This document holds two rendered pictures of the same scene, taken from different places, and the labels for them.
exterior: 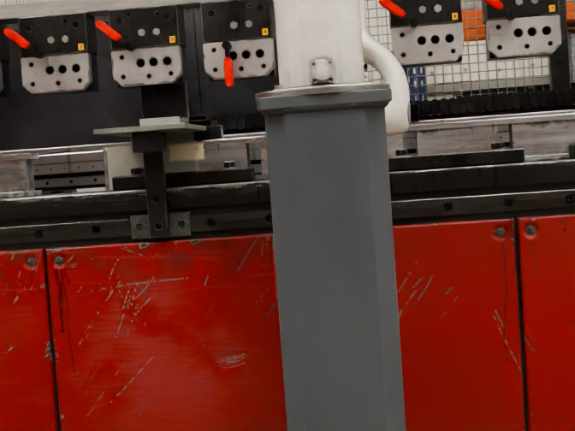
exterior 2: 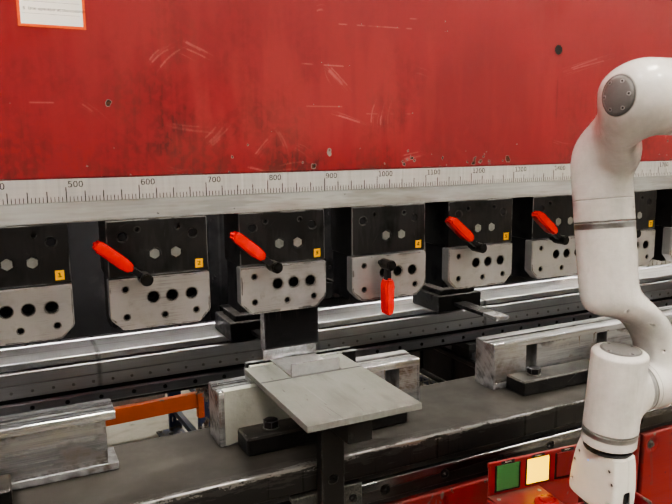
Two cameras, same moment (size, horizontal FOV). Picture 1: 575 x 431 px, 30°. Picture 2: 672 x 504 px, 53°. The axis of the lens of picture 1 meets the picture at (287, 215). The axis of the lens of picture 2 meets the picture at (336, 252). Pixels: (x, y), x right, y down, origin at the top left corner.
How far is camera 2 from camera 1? 1.61 m
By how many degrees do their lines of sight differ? 31
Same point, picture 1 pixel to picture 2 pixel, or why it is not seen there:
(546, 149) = not seen: hidden behind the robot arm
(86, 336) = not seen: outside the picture
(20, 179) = (98, 447)
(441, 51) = (570, 265)
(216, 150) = not seen: hidden behind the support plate
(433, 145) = (549, 356)
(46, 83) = (148, 315)
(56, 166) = (80, 379)
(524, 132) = (614, 337)
